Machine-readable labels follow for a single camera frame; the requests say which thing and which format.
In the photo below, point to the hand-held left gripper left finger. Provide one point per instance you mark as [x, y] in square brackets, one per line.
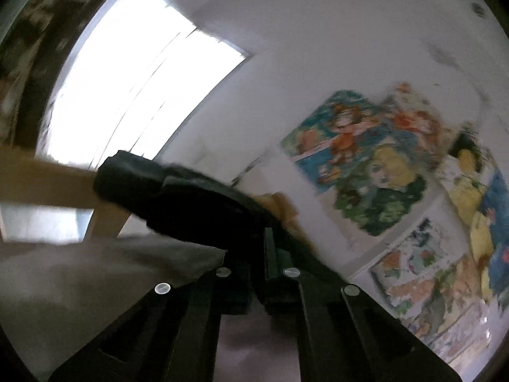
[199, 306]

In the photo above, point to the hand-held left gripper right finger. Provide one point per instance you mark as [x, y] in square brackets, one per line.
[318, 326]

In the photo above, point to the dark green jacket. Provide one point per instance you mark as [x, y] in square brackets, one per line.
[179, 199]

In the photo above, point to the bright window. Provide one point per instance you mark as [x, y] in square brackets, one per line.
[139, 79]

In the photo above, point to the dark patterned curtain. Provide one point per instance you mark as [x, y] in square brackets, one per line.
[24, 67]

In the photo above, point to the group of colourful wall posters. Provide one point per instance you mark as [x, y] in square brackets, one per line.
[377, 175]

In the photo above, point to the small round wall fixture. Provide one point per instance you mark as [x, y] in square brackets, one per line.
[478, 10]

